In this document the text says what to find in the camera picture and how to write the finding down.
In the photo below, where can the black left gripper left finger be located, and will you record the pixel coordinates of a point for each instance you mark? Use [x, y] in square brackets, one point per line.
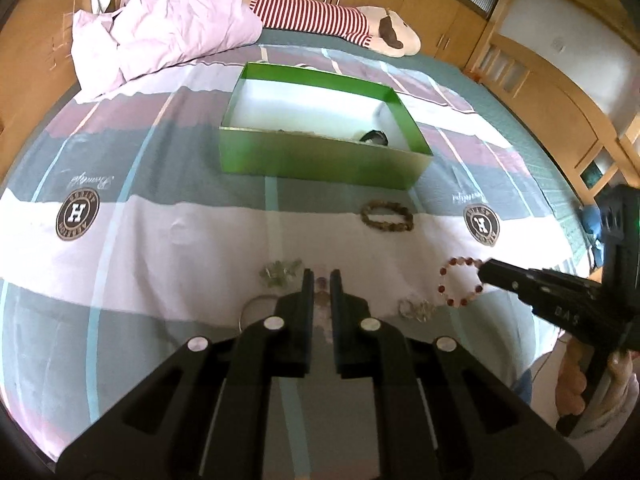
[276, 346]

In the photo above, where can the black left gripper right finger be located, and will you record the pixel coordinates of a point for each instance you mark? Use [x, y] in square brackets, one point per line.
[366, 347]

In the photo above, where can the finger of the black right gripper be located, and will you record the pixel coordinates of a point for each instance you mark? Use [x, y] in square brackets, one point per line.
[541, 289]

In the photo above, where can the silver metal bangle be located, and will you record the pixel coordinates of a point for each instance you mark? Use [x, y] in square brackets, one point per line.
[256, 309]

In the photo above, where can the black strap wristwatch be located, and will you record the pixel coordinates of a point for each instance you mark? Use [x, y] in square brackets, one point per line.
[374, 137]

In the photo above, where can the right hand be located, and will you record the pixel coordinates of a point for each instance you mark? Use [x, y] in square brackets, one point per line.
[572, 382]

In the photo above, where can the wooden bed headboard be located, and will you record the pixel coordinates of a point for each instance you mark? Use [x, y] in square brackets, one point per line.
[573, 83]

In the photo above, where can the green cardboard box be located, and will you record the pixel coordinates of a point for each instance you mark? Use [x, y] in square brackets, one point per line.
[291, 122]

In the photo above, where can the striped plush doll pillow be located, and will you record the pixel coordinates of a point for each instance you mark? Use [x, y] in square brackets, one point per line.
[380, 30]

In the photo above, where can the pink duvet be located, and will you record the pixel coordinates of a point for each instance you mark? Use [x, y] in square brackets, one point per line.
[145, 36]

